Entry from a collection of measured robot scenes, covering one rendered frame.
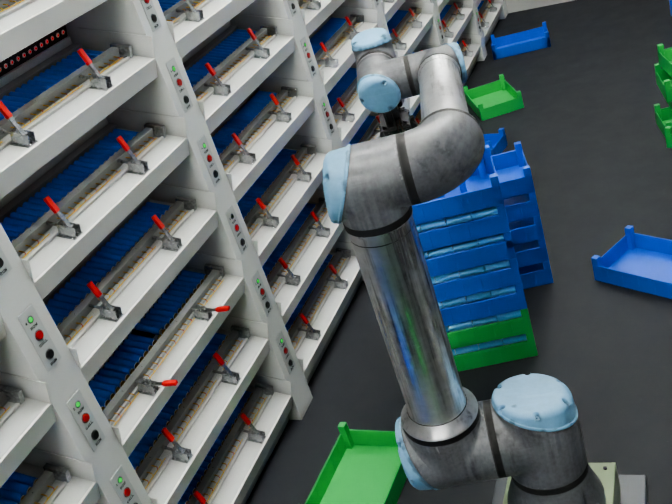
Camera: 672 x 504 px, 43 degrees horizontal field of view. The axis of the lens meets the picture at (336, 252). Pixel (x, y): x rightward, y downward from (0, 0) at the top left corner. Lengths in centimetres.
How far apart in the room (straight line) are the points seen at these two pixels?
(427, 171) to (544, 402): 55
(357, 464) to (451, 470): 61
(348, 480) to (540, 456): 69
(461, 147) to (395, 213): 14
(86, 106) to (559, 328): 143
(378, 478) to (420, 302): 83
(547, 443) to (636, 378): 70
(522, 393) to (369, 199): 55
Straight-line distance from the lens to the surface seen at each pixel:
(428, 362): 152
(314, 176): 263
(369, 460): 225
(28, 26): 172
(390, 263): 139
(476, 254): 223
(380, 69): 188
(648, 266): 272
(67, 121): 174
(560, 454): 168
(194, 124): 208
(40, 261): 168
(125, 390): 189
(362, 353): 262
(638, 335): 245
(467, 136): 136
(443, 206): 216
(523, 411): 163
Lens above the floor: 148
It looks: 27 degrees down
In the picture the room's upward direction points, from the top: 19 degrees counter-clockwise
